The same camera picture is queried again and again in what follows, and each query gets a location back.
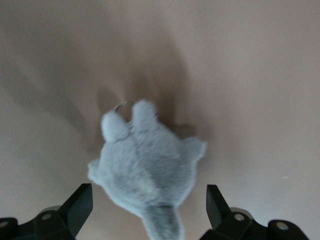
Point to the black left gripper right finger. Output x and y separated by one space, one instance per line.
232 225

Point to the grey plush toy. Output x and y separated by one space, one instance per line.
145 170

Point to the brown table cover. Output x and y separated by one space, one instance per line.
250 75

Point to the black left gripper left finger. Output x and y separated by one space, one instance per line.
62 222

